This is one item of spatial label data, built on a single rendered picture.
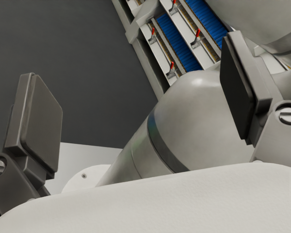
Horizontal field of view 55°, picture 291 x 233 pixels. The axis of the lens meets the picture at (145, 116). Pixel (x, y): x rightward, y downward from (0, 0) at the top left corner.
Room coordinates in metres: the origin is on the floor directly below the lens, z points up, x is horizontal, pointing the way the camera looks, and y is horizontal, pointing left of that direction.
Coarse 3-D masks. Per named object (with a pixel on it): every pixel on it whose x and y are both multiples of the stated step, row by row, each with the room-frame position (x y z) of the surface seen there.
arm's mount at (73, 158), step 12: (60, 144) 0.30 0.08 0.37; (72, 144) 0.32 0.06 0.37; (60, 156) 0.28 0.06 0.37; (72, 156) 0.30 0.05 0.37; (84, 156) 0.31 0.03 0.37; (96, 156) 0.33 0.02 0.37; (108, 156) 0.35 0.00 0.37; (60, 168) 0.26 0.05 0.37; (72, 168) 0.28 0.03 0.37; (84, 168) 0.29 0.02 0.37; (48, 180) 0.24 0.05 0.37; (60, 180) 0.25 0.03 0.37; (60, 192) 0.23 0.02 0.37
